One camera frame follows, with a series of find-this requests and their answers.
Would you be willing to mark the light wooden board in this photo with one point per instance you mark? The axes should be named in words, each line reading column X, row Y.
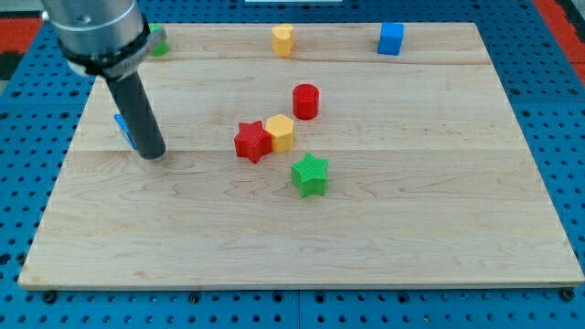
column 430, row 185

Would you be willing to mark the red star block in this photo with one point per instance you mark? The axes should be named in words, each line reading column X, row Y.
column 252, row 141

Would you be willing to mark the green star block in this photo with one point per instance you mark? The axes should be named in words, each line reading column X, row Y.
column 309, row 175

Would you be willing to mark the red cylinder block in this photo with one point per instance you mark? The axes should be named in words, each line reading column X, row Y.
column 305, row 101

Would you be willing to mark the blue block behind rod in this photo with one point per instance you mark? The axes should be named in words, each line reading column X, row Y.
column 124, row 130

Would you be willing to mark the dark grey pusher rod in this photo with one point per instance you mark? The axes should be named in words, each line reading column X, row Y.
column 133, row 105

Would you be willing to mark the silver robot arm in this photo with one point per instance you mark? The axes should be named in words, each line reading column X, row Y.
column 108, row 38

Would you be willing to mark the green block behind arm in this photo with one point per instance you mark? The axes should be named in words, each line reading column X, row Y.
column 162, row 47

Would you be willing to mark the blue cube block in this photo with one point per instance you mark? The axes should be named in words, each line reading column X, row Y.
column 390, row 38

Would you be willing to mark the yellow hexagon block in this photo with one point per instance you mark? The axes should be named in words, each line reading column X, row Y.
column 280, row 127

